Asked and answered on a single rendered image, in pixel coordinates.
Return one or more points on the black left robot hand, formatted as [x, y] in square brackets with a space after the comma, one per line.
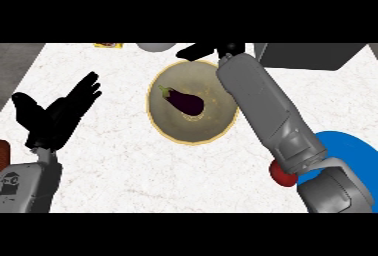
[53, 115]

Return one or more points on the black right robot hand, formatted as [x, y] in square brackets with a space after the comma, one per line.
[207, 50]

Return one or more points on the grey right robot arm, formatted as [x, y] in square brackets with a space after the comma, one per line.
[275, 113]

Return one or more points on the dark purple eggplant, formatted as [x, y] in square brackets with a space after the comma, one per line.
[186, 101]

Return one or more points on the beige plate with yellow rim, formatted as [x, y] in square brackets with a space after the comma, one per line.
[194, 126]

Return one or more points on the blue bowl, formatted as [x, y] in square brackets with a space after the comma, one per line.
[356, 156]

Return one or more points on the grey round object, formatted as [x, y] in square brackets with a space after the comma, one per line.
[155, 46]

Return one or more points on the brown wooden object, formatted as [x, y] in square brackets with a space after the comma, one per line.
[3, 155]

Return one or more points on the yellow packet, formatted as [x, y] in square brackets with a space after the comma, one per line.
[108, 45]

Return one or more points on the dark grey box appliance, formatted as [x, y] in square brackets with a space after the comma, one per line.
[307, 55]

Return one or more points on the red round object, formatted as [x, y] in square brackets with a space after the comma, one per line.
[282, 175]

